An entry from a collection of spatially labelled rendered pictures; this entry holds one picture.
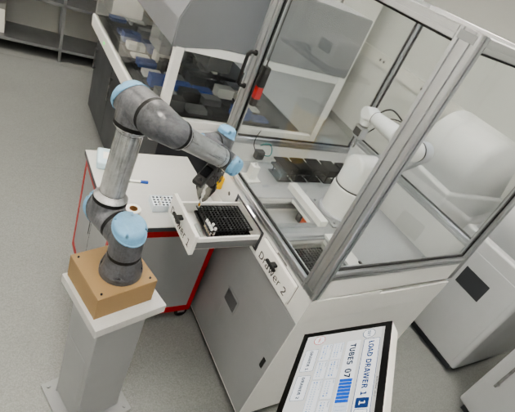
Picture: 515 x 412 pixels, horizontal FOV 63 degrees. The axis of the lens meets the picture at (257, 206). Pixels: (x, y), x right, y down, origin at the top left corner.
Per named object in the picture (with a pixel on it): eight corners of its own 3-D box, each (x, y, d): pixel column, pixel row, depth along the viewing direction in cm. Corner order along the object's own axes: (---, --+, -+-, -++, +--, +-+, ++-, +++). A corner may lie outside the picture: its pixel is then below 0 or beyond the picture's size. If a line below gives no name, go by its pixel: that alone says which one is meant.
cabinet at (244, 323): (232, 426, 212) (297, 327, 170) (171, 274, 278) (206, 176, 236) (363, 382, 266) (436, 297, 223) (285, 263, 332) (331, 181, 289)
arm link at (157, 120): (175, 113, 114) (251, 159, 158) (151, 93, 119) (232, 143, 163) (150, 147, 116) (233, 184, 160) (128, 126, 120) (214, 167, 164)
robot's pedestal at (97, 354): (66, 444, 179) (93, 335, 139) (40, 386, 194) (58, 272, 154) (131, 409, 200) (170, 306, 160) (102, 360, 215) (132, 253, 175)
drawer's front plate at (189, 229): (188, 255, 177) (195, 236, 171) (167, 211, 196) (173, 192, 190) (192, 255, 178) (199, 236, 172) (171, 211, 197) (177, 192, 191)
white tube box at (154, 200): (152, 212, 201) (154, 205, 199) (148, 200, 206) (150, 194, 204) (176, 212, 207) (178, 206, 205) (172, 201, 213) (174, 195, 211)
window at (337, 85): (309, 276, 167) (454, 40, 117) (226, 155, 222) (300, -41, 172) (310, 276, 168) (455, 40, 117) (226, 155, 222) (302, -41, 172)
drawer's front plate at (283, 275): (284, 304, 175) (294, 287, 169) (254, 255, 194) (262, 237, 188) (287, 304, 176) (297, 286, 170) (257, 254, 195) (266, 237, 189)
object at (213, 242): (191, 250, 179) (195, 239, 175) (173, 211, 195) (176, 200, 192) (268, 245, 201) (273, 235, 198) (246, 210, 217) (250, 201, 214)
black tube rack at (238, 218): (205, 242, 185) (210, 230, 182) (192, 216, 197) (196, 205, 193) (248, 239, 198) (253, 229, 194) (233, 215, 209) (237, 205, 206)
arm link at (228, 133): (213, 123, 166) (229, 122, 172) (205, 146, 172) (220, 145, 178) (226, 134, 162) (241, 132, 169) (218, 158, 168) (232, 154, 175)
